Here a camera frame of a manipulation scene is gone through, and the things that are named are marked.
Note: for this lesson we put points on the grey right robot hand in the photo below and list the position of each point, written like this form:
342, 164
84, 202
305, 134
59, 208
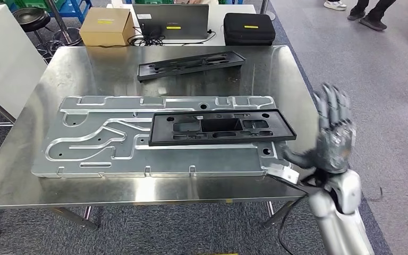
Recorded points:
334, 148

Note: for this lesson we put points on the black plastic plate holder part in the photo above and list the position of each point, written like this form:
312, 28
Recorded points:
147, 70
281, 135

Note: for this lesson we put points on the stainless steel workbench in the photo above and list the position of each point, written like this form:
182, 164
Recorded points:
119, 74

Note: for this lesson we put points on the person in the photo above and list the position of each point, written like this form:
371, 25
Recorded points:
373, 21

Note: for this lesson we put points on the person's white shoe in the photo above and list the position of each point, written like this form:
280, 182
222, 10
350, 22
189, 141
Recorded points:
334, 5

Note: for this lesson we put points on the black zip case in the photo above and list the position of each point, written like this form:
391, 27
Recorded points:
249, 31

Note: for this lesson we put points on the white table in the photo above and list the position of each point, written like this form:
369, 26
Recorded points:
232, 8

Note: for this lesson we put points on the grey laptop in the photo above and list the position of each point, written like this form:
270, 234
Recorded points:
183, 17

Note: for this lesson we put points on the black power adapter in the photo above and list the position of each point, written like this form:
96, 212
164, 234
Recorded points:
151, 31

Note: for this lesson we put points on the machined aluminium fixture plate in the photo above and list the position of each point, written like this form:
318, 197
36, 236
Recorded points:
102, 158

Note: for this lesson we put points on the brown cardboard box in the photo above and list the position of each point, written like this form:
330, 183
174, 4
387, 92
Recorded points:
105, 28

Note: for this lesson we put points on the green plastic crate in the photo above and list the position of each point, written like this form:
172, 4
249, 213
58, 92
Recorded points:
38, 3

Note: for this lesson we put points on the black round stool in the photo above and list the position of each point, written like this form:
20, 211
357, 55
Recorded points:
31, 17

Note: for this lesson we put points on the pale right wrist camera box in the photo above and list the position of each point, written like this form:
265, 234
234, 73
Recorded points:
285, 174

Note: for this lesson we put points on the blue metal frame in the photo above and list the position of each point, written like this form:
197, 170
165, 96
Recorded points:
79, 7

